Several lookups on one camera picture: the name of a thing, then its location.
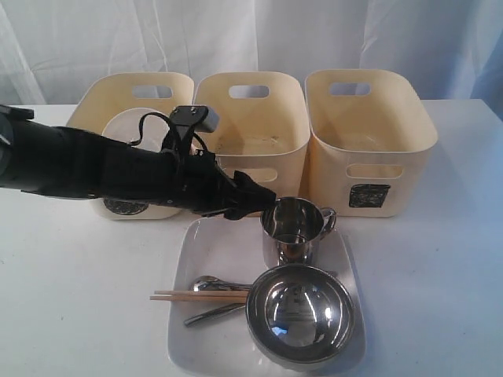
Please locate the cream bin with square mark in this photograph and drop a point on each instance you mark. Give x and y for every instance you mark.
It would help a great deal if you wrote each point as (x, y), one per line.
(371, 139)

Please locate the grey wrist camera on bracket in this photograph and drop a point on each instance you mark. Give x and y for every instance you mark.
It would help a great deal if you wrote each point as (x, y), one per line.
(201, 117)

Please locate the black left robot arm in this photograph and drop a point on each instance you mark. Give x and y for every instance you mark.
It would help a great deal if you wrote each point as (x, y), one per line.
(70, 163)

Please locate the white square plate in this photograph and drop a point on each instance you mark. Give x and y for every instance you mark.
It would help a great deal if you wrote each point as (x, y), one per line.
(232, 251)

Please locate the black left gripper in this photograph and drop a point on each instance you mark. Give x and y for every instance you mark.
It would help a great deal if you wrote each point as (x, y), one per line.
(200, 186)

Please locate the stainless steel bowl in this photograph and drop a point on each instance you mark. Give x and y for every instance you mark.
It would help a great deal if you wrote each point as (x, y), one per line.
(299, 316)

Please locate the stainless steel spoon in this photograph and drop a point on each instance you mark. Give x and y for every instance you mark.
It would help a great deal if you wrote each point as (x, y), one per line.
(212, 283)

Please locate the white plastic bowl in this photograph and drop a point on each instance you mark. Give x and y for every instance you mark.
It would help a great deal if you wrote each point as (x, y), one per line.
(125, 127)

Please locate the cream bin with circle mark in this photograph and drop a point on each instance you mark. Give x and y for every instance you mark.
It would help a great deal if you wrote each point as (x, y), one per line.
(113, 94)

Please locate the stainless steel knife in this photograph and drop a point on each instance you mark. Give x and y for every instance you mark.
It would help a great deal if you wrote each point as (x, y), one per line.
(213, 314)

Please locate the white backdrop curtain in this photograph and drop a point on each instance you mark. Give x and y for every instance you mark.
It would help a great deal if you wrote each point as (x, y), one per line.
(52, 51)

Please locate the cream bin with triangle mark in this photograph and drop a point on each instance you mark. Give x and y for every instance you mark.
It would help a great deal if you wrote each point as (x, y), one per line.
(263, 127)

